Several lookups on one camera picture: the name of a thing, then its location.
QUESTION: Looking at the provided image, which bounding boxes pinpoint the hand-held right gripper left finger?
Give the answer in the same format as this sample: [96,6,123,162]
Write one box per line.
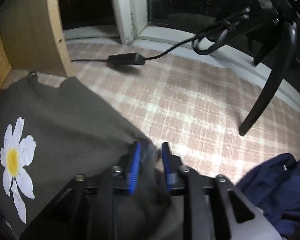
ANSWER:
[18,141,143,240]

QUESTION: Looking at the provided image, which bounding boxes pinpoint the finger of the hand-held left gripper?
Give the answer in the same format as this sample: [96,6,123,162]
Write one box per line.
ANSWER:
[27,70,38,85]

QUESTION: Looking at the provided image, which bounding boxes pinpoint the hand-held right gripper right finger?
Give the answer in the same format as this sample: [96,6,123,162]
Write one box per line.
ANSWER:
[161,142,283,240]

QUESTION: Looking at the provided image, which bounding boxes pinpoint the grey flower print shirt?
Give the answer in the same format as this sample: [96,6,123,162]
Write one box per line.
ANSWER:
[0,76,180,240]

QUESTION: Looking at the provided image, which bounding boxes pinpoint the light wooden board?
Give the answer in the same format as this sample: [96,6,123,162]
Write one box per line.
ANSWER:
[0,0,74,77]

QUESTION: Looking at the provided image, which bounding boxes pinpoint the navy blue garment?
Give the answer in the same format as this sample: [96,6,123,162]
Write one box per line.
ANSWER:
[236,152,300,239]

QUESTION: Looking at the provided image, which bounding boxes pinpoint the white framed main window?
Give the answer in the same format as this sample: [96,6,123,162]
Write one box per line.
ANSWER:
[57,0,300,83]

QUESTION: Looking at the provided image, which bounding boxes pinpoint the black tripod stand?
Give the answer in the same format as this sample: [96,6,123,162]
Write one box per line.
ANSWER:
[192,0,300,137]

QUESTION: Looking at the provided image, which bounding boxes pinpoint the black power adapter cable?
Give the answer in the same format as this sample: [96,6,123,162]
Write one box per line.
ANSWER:
[71,37,198,67]

